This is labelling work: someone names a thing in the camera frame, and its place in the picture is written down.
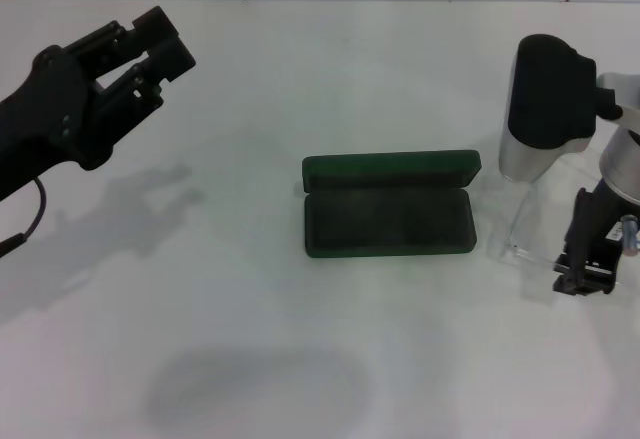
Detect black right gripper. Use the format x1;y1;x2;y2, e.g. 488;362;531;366
552;180;629;299

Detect clear white glasses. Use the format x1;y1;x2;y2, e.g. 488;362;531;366
487;156;601;266

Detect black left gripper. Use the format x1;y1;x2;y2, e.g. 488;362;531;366
0;6;198;204

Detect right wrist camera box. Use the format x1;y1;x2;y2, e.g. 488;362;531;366
498;33;600;184

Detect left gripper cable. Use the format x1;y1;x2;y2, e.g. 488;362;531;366
0;177;49;260

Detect green glasses case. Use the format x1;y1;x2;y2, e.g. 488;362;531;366
301;148;482;259

